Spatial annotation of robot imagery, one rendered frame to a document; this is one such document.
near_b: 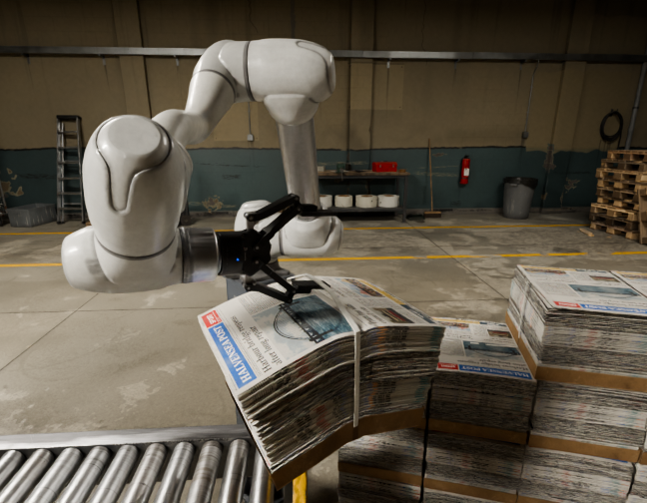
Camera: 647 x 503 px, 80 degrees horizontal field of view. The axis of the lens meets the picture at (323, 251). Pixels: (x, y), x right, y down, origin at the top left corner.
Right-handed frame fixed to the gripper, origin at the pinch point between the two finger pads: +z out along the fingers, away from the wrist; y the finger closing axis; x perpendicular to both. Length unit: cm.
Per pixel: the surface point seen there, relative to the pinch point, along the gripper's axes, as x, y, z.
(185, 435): -20, 52, -23
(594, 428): 17, 53, 83
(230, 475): -3, 51, -16
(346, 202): -550, 84, 330
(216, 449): -13, 52, -17
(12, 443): -35, 55, -60
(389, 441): -18, 73, 40
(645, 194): -227, 15, 631
